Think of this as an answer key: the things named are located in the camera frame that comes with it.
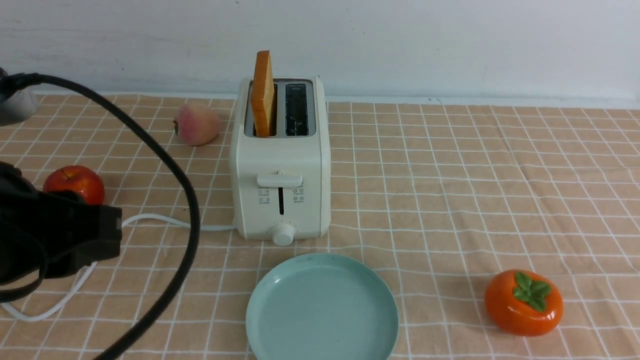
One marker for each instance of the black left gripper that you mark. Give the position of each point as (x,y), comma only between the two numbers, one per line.
(56,228)

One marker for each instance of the toasted bread slice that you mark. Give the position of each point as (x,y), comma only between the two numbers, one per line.
(263,98)

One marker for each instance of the red apple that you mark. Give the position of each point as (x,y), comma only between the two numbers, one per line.
(77,179)

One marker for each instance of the pink peach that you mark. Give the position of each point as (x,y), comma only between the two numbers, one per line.
(196,124)

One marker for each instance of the white two-slot toaster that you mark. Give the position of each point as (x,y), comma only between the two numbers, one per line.
(281,184)

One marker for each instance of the light teal round plate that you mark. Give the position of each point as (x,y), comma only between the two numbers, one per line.
(322,306)

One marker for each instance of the orange checkered tablecloth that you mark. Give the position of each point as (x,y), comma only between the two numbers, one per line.
(436,198)

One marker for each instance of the orange persimmon with green leaf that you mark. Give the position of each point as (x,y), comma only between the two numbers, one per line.
(523,303)

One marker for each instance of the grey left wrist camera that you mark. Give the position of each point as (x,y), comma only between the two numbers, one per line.
(17,103)

